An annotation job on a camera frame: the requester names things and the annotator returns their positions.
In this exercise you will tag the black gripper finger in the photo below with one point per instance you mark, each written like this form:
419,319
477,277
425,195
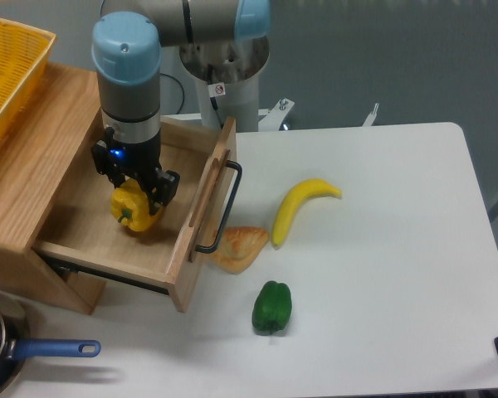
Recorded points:
162,190
105,165

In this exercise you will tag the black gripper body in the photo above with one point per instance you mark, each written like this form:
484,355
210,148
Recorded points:
139,161

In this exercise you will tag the yellow bell pepper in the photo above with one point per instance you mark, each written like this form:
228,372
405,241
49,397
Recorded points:
129,205

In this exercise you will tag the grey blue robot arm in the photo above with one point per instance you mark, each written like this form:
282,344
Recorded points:
127,44

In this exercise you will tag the wooden drawer cabinet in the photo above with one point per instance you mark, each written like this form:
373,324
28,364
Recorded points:
53,204

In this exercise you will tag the open wooden top drawer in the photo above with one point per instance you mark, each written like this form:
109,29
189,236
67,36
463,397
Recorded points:
178,199

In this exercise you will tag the green bell pepper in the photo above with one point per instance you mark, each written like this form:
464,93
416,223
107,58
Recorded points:
272,308

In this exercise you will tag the toy croissant pastry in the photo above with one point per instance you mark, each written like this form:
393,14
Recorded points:
239,246

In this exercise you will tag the yellow plastic basket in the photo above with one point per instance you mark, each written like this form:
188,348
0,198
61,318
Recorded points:
24,52

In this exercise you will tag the yellow banana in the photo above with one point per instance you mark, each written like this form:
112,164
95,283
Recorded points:
294,199

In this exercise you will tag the black drawer handle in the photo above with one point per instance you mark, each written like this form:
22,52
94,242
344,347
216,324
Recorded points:
209,249

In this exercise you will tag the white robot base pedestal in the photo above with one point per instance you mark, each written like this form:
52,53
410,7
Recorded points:
232,83

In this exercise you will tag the black pan blue handle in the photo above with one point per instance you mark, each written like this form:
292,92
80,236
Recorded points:
17,344

